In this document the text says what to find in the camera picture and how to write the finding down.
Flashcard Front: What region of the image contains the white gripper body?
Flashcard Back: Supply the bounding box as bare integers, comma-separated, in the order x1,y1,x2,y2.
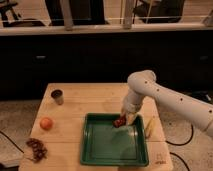
122,94,142,115

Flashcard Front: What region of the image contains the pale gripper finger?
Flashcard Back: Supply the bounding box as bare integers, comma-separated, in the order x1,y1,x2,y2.
126,113,137,125
120,108,127,117

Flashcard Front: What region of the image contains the red pepper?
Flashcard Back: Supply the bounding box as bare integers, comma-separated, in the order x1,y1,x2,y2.
113,116,126,128

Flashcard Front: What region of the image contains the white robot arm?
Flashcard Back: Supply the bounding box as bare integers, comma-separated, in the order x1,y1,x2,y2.
121,70,213,139

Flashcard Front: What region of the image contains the green plastic tray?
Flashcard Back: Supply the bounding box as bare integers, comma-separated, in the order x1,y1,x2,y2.
80,113,149,167

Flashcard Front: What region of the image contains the yellow corn cob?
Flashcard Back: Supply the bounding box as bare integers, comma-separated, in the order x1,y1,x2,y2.
145,117,155,138

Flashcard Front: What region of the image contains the dark cabinet counter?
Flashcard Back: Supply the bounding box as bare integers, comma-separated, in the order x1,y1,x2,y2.
0,27,213,100

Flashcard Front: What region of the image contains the dark metal cup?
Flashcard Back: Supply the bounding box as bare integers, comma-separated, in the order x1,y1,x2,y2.
51,89,64,105

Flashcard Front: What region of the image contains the orange fruit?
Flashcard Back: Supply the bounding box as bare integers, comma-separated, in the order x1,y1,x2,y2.
39,117,53,131

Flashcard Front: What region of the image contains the dark red grape bunch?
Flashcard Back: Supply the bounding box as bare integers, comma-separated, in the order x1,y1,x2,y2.
26,138,47,163

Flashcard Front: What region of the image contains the black cable on floor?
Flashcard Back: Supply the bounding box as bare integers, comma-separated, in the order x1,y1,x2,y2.
165,123,195,147

